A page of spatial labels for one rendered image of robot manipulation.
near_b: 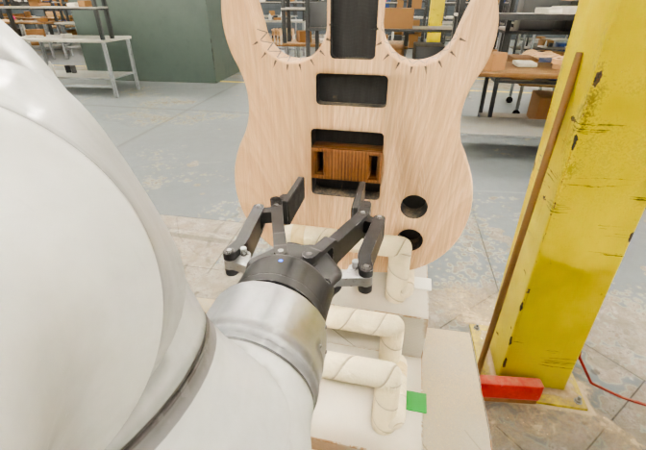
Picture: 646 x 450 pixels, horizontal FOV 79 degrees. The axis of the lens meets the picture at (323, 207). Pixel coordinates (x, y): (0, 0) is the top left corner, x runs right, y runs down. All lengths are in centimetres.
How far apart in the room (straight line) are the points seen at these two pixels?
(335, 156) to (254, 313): 34
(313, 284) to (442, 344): 56
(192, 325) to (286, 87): 42
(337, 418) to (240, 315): 37
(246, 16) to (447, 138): 30
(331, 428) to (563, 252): 122
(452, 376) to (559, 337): 115
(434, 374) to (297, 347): 55
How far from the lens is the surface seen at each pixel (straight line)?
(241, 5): 55
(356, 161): 55
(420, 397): 62
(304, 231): 59
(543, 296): 174
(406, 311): 62
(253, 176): 60
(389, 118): 53
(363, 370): 50
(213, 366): 17
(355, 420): 59
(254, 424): 19
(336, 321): 56
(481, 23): 51
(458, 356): 82
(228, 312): 25
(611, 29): 139
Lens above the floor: 152
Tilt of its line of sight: 28 degrees down
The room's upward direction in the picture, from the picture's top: straight up
